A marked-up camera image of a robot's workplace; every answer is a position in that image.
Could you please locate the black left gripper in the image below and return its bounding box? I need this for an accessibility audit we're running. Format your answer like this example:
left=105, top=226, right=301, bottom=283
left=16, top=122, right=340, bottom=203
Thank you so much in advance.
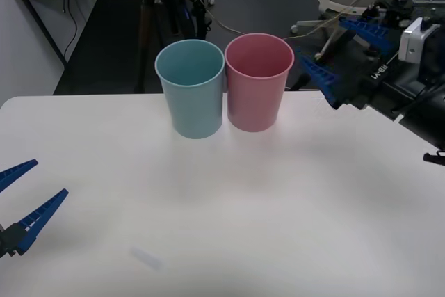
left=0, top=159, right=70, bottom=260

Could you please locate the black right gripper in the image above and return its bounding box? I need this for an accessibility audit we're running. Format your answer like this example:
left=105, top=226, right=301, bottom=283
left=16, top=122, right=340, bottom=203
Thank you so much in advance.
left=298, top=17, right=423, bottom=114

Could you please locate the pink plastic bin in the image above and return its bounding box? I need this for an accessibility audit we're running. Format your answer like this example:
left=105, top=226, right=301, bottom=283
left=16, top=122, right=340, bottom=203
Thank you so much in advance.
left=224, top=32, right=296, bottom=134

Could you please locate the pale blue plastic bin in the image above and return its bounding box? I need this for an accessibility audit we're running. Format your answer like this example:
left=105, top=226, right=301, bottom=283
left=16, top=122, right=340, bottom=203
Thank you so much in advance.
left=154, top=39, right=225, bottom=140

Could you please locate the black tripod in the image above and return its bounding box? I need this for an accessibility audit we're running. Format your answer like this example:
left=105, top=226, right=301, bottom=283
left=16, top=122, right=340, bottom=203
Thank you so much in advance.
left=137, top=0, right=213, bottom=93

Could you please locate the pale grey right wrist camera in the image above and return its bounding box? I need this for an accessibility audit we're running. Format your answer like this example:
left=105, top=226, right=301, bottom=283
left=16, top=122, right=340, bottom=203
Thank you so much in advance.
left=398, top=17, right=442, bottom=65

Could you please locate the black hanging cable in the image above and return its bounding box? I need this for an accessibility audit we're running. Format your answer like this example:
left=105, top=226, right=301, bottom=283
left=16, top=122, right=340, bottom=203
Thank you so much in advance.
left=61, top=0, right=79, bottom=65

